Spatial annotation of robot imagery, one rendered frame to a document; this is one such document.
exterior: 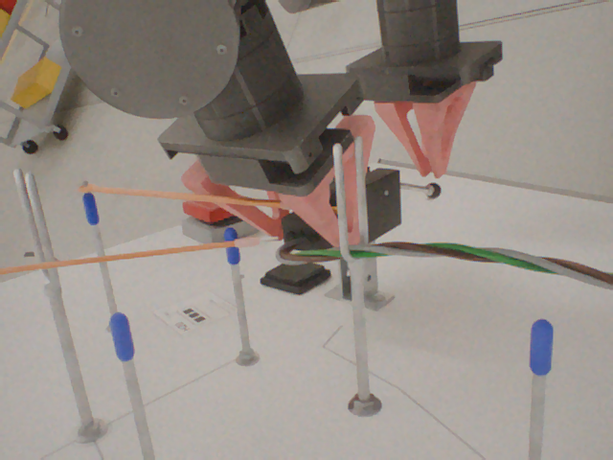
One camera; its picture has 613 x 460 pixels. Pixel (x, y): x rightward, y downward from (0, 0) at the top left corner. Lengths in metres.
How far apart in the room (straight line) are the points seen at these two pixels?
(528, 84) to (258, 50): 1.67
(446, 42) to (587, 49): 1.48
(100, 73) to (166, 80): 0.02
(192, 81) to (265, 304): 0.26
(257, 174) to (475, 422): 0.16
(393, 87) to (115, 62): 0.28
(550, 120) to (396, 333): 1.47
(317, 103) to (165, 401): 0.18
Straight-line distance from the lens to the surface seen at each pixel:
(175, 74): 0.21
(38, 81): 4.30
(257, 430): 0.32
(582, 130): 1.77
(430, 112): 0.45
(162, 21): 0.21
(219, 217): 0.56
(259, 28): 0.29
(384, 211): 0.41
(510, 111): 1.90
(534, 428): 0.26
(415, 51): 0.45
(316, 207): 0.30
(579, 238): 0.55
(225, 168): 0.31
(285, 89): 0.30
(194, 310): 0.45
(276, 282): 0.46
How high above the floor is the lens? 1.43
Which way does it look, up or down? 43 degrees down
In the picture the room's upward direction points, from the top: 58 degrees counter-clockwise
